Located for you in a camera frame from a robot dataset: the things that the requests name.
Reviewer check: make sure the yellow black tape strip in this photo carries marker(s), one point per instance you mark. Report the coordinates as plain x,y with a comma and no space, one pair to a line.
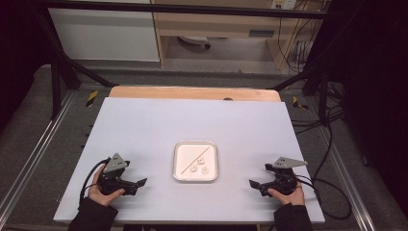
91,98
299,103

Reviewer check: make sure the black metal stand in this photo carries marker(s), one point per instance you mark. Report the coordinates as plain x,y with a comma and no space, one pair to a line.
56,77
316,77

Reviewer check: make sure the wooden desk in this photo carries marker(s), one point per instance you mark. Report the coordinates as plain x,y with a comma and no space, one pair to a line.
218,25

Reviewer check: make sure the black metal crossbar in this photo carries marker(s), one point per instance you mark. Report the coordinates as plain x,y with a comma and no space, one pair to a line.
179,9

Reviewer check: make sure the office chair base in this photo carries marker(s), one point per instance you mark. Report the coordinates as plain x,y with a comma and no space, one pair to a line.
194,40

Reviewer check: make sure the black curtain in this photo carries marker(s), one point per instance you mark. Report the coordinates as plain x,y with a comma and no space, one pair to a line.
375,80
16,57

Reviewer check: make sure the white table board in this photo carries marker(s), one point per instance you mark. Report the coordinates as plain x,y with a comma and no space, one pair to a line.
144,128

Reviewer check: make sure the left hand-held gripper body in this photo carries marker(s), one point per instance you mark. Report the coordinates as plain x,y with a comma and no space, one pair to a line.
113,179

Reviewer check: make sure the white cabinet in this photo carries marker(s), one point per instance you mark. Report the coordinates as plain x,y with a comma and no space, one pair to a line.
106,35

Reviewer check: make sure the person's right hand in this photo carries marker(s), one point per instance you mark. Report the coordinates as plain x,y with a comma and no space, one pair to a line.
293,198

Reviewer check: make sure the small white bead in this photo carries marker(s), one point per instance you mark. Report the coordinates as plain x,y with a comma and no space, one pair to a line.
193,168
205,171
200,161

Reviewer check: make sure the wall power outlet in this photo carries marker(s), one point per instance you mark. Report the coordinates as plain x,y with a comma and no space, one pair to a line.
284,4

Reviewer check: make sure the person's left hand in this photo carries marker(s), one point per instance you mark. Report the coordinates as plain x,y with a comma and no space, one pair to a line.
96,192

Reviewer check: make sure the wooden table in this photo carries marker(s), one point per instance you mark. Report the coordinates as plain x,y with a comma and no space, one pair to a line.
192,93

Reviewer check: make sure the aluminium floor rail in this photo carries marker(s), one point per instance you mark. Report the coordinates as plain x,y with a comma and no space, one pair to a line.
349,179
35,150

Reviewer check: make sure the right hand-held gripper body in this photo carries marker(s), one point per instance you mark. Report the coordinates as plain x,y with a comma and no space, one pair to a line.
284,181

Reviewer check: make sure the white square tray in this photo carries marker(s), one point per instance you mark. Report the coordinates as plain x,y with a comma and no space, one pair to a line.
189,154

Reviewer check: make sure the thin wooden stick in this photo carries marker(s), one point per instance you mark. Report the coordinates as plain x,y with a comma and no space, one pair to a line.
196,159

